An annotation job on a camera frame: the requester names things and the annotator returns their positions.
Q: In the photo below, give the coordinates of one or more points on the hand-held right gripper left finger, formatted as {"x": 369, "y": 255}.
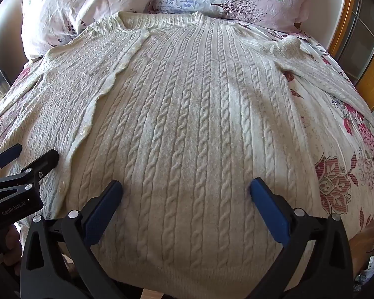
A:
{"x": 102, "y": 211}

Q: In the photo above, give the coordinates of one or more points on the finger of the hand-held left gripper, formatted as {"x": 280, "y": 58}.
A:
{"x": 45, "y": 161}
{"x": 7, "y": 156}

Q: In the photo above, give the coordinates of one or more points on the wooden glass-paned door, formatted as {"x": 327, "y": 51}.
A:
{"x": 358, "y": 37}

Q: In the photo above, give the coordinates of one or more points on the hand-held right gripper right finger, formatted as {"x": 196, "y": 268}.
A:
{"x": 268, "y": 211}

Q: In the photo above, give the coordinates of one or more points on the red floral bed sheet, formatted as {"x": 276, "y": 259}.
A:
{"x": 336, "y": 137}

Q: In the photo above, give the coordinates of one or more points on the pink floral pillow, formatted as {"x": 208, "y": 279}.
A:
{"x": 81, "y": 3}

